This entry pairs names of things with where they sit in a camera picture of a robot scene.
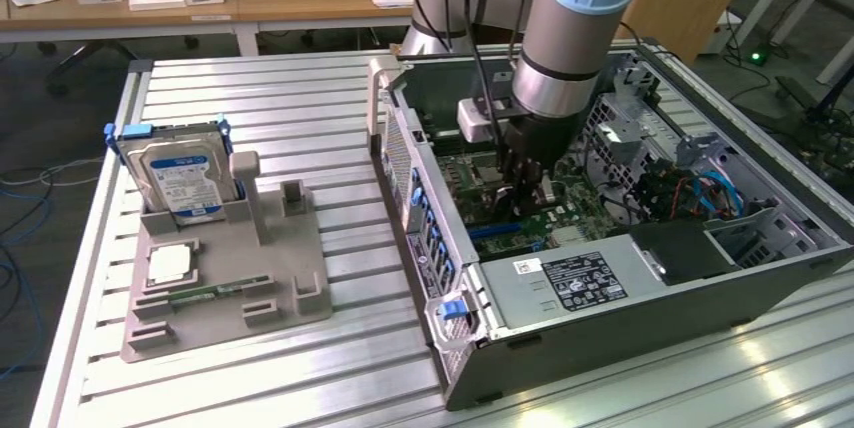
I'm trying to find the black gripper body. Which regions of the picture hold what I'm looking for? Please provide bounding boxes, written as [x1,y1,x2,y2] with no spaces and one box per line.
[499,115,582,172]

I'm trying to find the low-profile GPU card with fan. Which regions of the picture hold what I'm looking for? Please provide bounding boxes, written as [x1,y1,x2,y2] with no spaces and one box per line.
[491,182,562,223]

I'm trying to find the CPU socket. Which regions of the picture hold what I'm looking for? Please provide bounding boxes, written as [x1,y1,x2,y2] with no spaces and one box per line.
[465,153,505,188]

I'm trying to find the green motherboard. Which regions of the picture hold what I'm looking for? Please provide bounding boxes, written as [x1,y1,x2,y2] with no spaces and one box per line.
[425,120,642,262]

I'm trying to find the blue expansion slot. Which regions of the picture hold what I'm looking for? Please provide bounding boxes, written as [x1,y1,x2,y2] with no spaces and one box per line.
[465,221,523,242]

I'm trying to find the metal disk bay cage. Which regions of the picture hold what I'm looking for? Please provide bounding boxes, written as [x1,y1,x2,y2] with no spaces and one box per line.
[584,92,722,184]

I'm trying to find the gray power supply unit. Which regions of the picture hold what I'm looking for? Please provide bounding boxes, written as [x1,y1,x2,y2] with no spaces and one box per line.
[476,232,668,329]

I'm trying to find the open gray PC case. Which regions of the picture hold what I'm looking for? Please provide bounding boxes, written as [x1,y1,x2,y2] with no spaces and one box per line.
[365,37,854,412]

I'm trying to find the metal disk bay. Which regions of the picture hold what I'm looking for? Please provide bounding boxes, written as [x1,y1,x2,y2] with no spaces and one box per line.
[703,197,828,269]

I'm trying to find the gray parts rack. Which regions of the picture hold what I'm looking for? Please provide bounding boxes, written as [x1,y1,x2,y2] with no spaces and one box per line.
[118,150,335,364]

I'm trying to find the green RAM stick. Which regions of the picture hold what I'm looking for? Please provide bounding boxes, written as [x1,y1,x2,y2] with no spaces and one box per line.
[169,275,275,307]

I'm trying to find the hard disk with blue caddy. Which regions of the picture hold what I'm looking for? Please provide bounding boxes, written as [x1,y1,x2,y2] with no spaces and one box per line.
[104,120,245,224]

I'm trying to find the CPU chip with silver lid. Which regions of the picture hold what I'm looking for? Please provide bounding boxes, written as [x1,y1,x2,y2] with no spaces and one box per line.
[145,245,195,285]

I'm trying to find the black office chair base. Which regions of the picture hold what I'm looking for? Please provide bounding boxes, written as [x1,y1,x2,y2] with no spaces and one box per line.
[38,37,201,94]

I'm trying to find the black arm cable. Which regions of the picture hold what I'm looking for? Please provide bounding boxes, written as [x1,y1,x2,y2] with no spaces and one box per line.
[463,0,528,159]

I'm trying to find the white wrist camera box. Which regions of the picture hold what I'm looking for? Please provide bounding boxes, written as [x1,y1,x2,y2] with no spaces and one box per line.
[456,97,512,144]

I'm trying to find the black wire bundle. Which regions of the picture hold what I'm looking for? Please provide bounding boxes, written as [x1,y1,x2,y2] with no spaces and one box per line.
[632,167,708,222]

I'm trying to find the blue wire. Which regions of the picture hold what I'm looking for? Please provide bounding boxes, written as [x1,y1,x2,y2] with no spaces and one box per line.
[692,170,746,217]

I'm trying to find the white floor cable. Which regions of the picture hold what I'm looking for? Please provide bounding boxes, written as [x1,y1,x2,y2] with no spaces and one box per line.
[0,155,108,187]

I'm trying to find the blue floor cable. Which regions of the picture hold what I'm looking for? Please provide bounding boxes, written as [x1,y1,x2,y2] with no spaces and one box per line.
[0,187,54,379]

